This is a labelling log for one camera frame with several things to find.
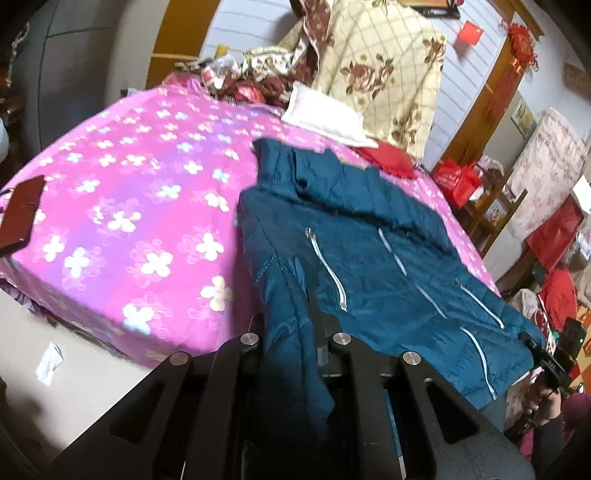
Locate red Chinese knot decoration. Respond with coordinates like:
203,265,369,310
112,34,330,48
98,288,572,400
507,22,539,72

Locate red pillow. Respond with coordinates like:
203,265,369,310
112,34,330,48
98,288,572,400
353,140,417,179

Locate pink floral bed sheet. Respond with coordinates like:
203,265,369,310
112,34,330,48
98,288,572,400
1,80,497,366

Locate red gift bag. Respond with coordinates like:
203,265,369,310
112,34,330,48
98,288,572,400
432,158,482,209

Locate red hanging cloth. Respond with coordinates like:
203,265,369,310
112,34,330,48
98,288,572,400
526,196,584,271

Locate pink floral mattress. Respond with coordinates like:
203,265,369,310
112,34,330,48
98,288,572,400
507,108,587,241

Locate dark red phone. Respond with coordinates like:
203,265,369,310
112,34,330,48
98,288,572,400
0,175,46,258

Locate white paper scrap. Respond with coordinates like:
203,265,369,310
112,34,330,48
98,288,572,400
35,342,64,386

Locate white folded cloth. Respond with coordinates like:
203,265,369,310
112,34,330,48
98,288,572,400
281,82,379,149

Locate cream floral quilt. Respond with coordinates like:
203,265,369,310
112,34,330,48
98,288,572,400
276,0,448,160

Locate person's hand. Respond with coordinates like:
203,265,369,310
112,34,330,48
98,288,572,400
522,376,562,427

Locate blue padded jacket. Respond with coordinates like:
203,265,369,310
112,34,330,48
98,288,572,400
238,138,542,435

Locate brown patterned blanket pile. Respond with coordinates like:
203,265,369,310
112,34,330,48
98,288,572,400
199,1,332,107

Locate wooden chair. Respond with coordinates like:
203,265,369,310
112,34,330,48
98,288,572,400
460,170,528,258

